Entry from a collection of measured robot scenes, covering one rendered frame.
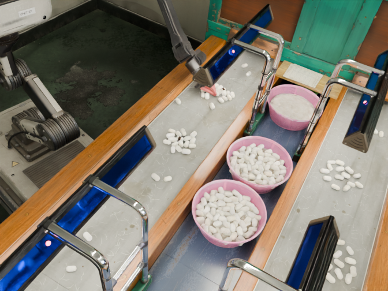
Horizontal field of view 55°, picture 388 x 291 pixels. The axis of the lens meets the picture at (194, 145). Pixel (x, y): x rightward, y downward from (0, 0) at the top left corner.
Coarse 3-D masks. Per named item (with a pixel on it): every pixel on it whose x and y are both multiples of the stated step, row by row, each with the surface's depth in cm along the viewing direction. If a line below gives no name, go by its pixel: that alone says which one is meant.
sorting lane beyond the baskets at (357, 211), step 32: (352, 96) 190; (384, 128) 175; (320, 160) 157; (352, 160) 159; (384, 160) 161; (320, 192) 145; (352, 192) 147; (384, 192) 148; (288, 224) 134; (352, 224) 137; (288, 256) 125; (352, 256) 128; (256, 288) 117; (352, 288) 120
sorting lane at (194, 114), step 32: (256, 64) 202; (192, 96) 178; (160, 128) 161; (192, 128) 163; (224, 128) 165; (160, 160) 149; (192, 160) 151; (128, 192) 137; (160, 192) 138; (96, 224) 127; (128, 224) 128; (64, 256) 118; (32, 288) 111; (64, 288) 111; (96, 288) 112
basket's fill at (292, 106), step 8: (280, 96) 186; (288, 96) 186; (296, 96) 187; (272, 104) 182; (280, 104) 182; (288, 104) 182; (296, 104) 182; (304, 104) 184; (280, 112) 178; (288, 112) 177; (296, 112) 178; (304, 112) 180; (312, 112) 180
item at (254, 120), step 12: (252, 24) 153; (276, 36) 150; (252, 48) 142; (276, 60) 157; (264, 72) 145; (264, 84) 152; (264, 96) 166; (252, 108) 160; (264, 108) 176; (252, 120) 164; (252, 132) 174
